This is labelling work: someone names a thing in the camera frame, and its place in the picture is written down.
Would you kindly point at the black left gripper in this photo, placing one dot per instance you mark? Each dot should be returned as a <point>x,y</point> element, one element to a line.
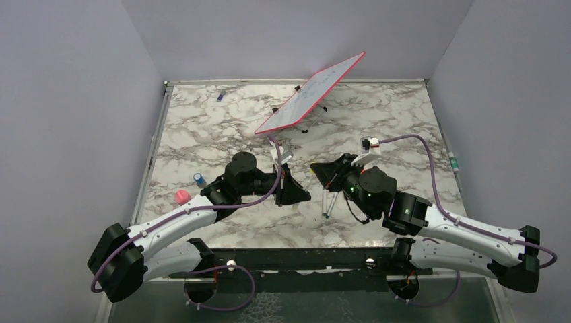
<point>289,191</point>

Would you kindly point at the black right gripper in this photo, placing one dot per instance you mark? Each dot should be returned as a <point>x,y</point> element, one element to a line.
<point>330,173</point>

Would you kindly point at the white black-tip marker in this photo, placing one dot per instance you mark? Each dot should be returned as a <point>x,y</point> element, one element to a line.
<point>329,209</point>

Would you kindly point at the white green-tip marker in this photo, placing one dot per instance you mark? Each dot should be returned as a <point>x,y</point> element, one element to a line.
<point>324,204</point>

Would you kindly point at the white yellow-tip marker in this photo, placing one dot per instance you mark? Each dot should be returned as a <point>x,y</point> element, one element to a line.
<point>309,180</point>

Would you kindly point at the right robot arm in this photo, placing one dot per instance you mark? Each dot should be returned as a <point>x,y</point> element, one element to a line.
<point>433,238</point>

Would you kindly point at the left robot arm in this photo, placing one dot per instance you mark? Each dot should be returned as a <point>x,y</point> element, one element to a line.
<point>125,258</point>

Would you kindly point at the whiteboard metal stand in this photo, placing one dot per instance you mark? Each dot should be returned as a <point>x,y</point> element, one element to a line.
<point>311,118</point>

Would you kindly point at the pink framed whiteboard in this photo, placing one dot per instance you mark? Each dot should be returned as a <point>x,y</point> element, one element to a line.
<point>301,103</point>

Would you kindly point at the blue cylinder container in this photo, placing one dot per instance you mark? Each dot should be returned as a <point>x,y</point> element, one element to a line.
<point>199,180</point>

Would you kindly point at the pink round object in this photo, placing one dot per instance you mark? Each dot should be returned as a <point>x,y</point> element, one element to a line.
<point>182,197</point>

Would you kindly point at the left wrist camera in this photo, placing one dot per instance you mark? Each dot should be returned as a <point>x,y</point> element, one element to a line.
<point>284,155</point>

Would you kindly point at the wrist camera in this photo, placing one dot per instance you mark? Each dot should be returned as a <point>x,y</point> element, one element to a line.
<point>370,147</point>
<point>284,155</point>

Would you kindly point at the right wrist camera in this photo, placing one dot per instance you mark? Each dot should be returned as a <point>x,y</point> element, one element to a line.
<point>370,147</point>

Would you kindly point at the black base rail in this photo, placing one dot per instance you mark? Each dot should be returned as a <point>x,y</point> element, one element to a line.
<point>298,270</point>

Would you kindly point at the green white marker on rail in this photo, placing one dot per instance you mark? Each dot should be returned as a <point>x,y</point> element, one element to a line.
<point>453,162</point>

